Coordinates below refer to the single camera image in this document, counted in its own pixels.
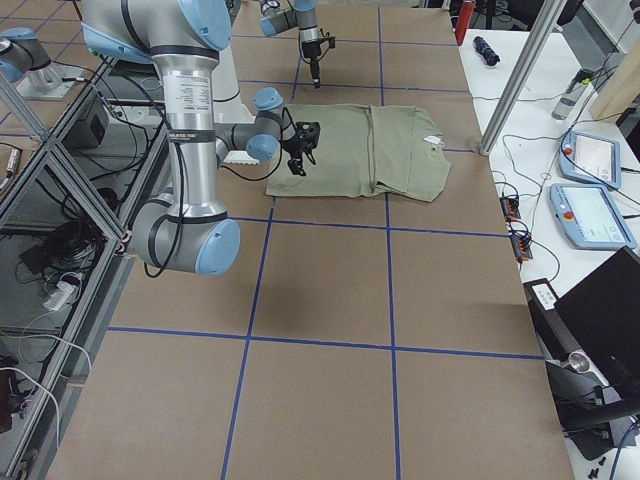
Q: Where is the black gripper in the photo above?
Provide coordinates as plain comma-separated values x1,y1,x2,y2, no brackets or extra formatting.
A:
300,30,336,89
281,122,321,177

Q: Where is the olive green long-sleeve shirt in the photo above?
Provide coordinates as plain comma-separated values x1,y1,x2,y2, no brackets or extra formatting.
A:
266,104,450,202

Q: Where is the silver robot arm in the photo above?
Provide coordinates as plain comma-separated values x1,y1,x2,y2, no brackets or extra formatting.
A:
259,0,336,89
82,1,320,276

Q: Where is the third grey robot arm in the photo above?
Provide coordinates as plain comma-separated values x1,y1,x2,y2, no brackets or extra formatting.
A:
1,27,51,83

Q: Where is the white shirt price tag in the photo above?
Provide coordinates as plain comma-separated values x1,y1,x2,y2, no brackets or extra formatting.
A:
423,135,444,148

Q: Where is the red cylinder bottle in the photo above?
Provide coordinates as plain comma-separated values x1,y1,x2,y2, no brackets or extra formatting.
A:
454,0,475,46

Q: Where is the folded dark blue umbrella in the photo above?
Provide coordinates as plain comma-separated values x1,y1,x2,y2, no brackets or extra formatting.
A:
473,36,500,67

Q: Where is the orange circuit board upper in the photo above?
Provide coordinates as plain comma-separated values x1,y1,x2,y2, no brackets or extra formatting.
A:
499,196,521,222

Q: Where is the orange circuit board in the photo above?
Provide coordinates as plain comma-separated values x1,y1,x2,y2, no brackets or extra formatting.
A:
499,196,521,222
510,231,533,264

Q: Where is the orange circuit board lower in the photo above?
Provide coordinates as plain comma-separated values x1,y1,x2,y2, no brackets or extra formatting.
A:
510,231,533,264

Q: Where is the upper blue teach pendant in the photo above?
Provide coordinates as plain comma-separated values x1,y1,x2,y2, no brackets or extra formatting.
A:
558,130,622,189

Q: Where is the blue teach pendant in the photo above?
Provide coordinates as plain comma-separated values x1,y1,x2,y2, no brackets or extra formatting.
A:
558,130,622,189
549,183,638,251

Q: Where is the lower blue teach pendant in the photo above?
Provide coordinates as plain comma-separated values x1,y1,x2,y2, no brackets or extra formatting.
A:
549,183,638,251

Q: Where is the black box white label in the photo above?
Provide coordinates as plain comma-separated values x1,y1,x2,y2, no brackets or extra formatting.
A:
523,278,586,370

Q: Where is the black laptop monitor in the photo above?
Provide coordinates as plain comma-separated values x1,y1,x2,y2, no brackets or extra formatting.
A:
555,247,639,398

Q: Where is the steel cup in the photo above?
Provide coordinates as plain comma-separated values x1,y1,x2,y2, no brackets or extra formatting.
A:
567,351,591,374

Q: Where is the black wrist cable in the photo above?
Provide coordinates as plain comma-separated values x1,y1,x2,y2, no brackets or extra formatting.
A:
143,107,319,280

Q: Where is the white camera column with base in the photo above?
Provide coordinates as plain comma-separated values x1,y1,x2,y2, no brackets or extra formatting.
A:
212,0,264,166

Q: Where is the aluminium frame post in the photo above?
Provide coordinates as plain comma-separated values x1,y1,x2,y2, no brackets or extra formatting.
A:
478,0,566,156

